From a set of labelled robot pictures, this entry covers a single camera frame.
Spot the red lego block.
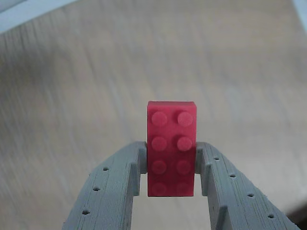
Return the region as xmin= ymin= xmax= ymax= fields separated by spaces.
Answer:
xmin=146 ymin=100 xmax=198 ymax=197

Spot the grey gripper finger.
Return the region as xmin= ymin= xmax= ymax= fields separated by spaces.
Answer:
xmin=193 ymin=141 xmax=302 ymax=230
xmin=61 ymin=140 xmax=148 ymax=230

